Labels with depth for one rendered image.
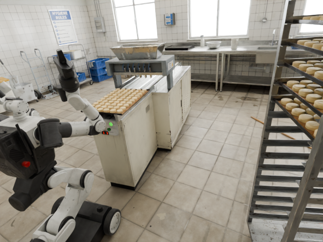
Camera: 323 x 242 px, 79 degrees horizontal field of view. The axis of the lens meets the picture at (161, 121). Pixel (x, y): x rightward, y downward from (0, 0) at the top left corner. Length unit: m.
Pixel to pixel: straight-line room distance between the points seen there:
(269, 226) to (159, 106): 1.48
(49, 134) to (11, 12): 5.05
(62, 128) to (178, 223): 1.24
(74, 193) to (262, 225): 1.43
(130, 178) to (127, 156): 0.28
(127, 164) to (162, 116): 0.73
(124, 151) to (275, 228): 1.31
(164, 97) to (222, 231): 1.37
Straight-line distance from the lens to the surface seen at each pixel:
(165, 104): 2.22
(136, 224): 1.93
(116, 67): 2.43
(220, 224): 1.91
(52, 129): 1.15
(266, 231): 1.78
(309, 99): 0.95
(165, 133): 2.40
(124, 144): 1.78
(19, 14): 6.11
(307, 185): 0.91
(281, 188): 1.57
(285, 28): 1.11
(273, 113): 1.22
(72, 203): 1.73
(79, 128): 1.23
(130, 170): 1.96
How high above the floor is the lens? 1.55
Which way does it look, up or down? 27 degrees down
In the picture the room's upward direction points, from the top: 5 degrees counter-clockwise
